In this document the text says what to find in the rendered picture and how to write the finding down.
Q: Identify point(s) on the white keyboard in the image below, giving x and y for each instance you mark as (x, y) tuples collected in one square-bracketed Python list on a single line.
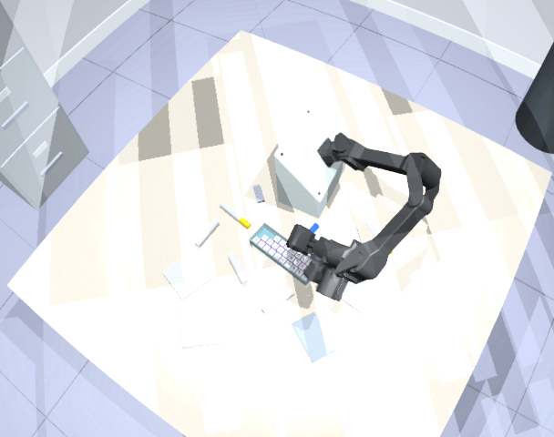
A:
[(273, 244)]

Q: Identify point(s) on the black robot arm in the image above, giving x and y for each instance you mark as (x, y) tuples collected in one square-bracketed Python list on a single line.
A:
[(364, 261)]

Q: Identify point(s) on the blue stylus with grey tip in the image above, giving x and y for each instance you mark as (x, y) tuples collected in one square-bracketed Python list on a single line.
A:
[(313, 228)]

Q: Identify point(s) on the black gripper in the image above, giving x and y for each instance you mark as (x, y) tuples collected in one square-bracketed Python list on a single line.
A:
[(303, 240)]

